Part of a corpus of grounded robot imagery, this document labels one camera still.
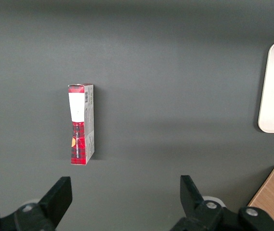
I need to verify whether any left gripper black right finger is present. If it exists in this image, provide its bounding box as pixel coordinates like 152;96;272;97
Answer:
170;175;274;231

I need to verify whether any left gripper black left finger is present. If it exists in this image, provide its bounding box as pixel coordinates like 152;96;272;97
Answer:
0;176;73;231

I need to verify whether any red grey cardboard box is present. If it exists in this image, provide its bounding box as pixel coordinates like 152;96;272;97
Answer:
67;83;96;167

